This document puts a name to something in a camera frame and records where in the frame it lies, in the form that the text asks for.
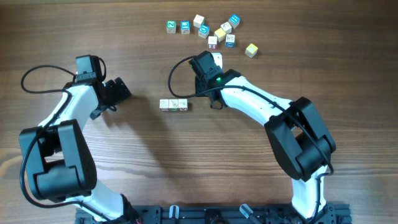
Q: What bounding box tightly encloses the black right camera cable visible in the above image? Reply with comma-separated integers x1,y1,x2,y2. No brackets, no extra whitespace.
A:
167,55,335,218

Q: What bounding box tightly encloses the yellow block in cluster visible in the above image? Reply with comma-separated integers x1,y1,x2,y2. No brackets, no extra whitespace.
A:
214,28,226,42

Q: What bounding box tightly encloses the white block blue bottom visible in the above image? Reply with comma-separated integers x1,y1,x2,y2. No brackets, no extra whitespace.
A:
225,34,236,47

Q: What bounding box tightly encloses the green Z letter block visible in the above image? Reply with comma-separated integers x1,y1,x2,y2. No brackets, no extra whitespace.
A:
166,20,177,34

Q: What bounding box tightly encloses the white block green side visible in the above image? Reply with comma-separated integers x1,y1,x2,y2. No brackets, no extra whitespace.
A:
169,99,179,111

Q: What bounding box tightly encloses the blue block far right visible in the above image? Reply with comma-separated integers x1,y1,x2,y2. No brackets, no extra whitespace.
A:
228,14,241,29

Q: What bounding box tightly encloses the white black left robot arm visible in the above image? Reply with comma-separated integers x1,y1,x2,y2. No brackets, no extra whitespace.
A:
19,55,142,223

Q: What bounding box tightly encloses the blue D letter block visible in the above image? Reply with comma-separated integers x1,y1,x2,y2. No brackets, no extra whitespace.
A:
198,25,210,39

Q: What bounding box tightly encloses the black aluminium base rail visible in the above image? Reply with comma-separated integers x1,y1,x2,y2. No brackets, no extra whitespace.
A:
75,203,353,224

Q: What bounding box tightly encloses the white block blue side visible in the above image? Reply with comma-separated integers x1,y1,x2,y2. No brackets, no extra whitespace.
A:
220,22,233,34

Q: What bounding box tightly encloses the white block red side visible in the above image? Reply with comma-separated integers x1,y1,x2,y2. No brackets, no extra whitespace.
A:
159,99,169,111

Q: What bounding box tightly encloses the blue L letter block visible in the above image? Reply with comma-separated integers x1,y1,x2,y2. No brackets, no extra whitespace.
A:
180,21,190,34

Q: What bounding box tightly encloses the small white centre block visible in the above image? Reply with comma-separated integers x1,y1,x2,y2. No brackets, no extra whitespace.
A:
208,36,218,49

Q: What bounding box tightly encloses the white picture block top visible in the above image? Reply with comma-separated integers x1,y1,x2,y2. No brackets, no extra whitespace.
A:
193,14,205,28

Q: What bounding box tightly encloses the lone yellow block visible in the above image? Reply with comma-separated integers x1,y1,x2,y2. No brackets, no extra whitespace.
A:
245,44,258,58

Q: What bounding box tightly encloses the white block red V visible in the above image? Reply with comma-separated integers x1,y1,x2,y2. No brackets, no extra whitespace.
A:
178,99,188,111

